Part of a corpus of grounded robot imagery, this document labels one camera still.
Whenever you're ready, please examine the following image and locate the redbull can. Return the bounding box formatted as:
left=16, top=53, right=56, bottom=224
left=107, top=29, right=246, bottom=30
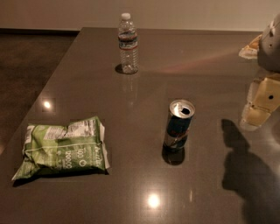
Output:
left=164, top=99, right=195, bottom=151

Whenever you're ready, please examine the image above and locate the clear plastic water bottle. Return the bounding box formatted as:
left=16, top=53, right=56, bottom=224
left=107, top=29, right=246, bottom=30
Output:
left=118, top=12, right=138, bottom=74

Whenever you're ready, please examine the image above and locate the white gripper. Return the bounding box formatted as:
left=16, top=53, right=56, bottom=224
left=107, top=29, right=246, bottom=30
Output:
left=239, top=14, right=280, bottom=131

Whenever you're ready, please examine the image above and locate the green chip bag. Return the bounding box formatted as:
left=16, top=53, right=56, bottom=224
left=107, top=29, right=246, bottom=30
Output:
left=12, top=116, right=109, bottom=180

